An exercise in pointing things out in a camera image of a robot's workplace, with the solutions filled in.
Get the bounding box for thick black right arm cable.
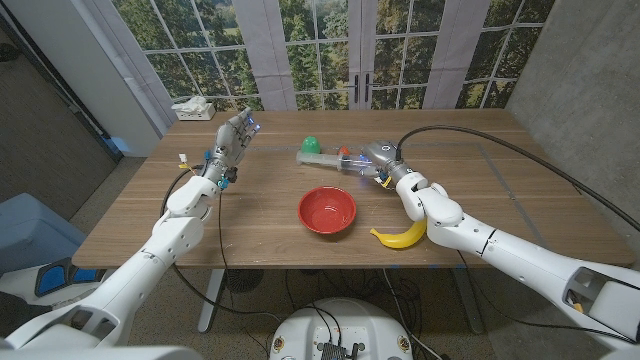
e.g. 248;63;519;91
395;124;640;232

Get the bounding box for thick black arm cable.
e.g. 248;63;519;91
159;164;284;321
395;124;640;232

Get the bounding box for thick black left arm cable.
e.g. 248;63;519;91
159;164;284;321

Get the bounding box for white device with blue pads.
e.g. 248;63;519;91
0;257;109;307

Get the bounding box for large clear plastic syringe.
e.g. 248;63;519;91
295;151;381;177

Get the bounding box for white tissue box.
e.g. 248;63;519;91
171;96;217;122

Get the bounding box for grey table leg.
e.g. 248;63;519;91
452;268;485;335

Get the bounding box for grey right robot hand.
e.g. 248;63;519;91
344;139;416;189

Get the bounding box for white robot torso edge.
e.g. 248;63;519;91
0;344;204;360

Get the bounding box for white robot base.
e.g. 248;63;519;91
269;297;414;360

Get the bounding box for yellow toy banana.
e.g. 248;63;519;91
369;217;429;250

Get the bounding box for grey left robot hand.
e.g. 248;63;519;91
199;107;262;190

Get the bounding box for round black fan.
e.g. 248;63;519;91
224;268;265;294

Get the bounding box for red bowl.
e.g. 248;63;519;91
297;185;358;235

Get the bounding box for white table leg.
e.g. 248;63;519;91
197;268;226;334

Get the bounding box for printed window backdrop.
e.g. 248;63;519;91
82;0;556;134

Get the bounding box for light blue bin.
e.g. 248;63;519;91
0;192;89;275

